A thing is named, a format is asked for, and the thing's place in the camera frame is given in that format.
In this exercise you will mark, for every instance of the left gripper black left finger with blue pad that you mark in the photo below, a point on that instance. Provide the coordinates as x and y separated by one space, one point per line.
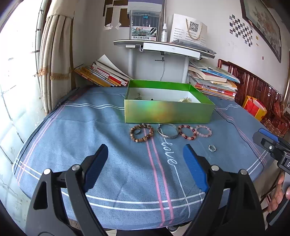
47 214

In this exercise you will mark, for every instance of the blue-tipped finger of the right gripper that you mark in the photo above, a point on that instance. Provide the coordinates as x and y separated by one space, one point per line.
265 139

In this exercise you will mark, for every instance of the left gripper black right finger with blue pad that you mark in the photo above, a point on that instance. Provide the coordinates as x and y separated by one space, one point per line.
230 206

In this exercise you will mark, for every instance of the cream white wristwatch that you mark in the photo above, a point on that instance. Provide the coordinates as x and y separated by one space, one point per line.
185 100

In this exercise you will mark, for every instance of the silver bangle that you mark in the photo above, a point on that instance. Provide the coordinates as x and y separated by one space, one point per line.
168 130

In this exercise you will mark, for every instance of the person's right hand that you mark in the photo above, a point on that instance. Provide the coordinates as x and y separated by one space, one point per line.
278 194

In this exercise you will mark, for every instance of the red yellow gift bag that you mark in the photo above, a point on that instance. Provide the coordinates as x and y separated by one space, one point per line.
255 107

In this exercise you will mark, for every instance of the right stack of books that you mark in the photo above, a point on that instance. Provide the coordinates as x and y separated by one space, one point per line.
213 81

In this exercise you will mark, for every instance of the stack of books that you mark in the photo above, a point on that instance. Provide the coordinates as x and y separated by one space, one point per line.
213 81
103 73

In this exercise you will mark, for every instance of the blue plaid bed sheet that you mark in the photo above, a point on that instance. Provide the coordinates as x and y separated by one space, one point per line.
145 185

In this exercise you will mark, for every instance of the green cardboard box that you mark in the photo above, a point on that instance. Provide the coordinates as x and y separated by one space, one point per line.
166 107

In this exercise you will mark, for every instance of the white paper bag QR code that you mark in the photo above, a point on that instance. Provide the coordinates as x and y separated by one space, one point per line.
188 29

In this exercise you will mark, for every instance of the white adjustable desk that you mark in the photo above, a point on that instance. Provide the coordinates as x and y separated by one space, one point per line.
196 52

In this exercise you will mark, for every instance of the left stack of books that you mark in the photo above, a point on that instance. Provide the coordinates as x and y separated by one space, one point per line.
103 73

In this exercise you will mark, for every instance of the beige curtain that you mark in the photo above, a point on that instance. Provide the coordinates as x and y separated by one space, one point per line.
55 58

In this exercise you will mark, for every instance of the white dropper bottle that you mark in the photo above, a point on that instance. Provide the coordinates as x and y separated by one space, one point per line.
164 33

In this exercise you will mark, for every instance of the marker pen set box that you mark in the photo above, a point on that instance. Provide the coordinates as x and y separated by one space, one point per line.
144 25

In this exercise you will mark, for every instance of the checker photo wall stickers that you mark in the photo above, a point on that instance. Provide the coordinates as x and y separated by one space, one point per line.
238 29

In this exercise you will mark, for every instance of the framed wall picture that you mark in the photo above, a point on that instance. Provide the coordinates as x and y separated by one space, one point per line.
260 18

